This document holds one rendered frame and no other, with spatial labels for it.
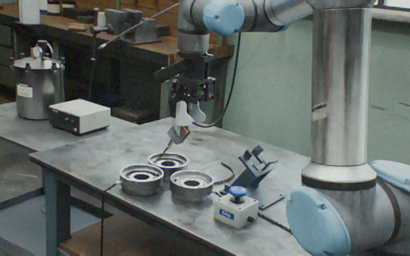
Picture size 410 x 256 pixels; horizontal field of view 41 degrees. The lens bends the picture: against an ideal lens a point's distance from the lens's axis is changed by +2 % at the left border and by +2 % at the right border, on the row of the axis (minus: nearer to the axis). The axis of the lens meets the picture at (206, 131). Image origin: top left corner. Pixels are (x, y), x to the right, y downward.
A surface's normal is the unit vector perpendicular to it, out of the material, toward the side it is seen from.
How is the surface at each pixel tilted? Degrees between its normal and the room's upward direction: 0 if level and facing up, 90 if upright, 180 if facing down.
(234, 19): 90
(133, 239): 0
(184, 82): 90
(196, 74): 90
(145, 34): 73
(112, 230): 0
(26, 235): 0
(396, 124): 90
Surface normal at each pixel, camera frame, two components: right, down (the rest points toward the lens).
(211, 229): 0.07, -0.95
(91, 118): 0.81, 0.24
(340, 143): -0.18, 0.15
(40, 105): 0.29, 0.33
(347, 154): 0.11, 0.15
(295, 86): -0.63, 0.20
